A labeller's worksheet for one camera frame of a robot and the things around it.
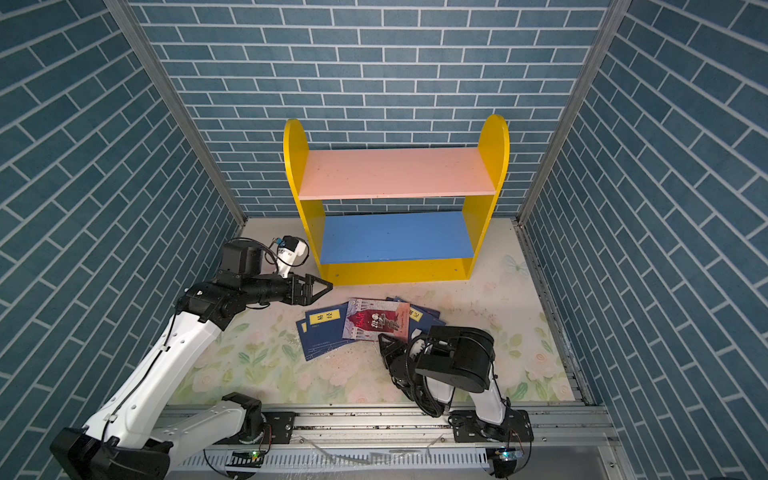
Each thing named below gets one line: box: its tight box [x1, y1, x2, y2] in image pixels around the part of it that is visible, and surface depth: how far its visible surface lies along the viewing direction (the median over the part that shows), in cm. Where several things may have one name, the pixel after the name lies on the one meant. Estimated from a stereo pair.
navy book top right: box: [409, 306, 446, 343], surface depth 93 cm
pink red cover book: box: [342, 297, 411, 341], surface depth 93 cm
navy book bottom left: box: [296, 318, 311, 361], surface depth 90 cm
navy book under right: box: [385, 296, 441, 320], surface depth 96 cm
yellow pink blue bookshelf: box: [284, 114, 510, 286], surface depth 85 cm
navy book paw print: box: [305, 301, 356, 361], surface depth 91 cm
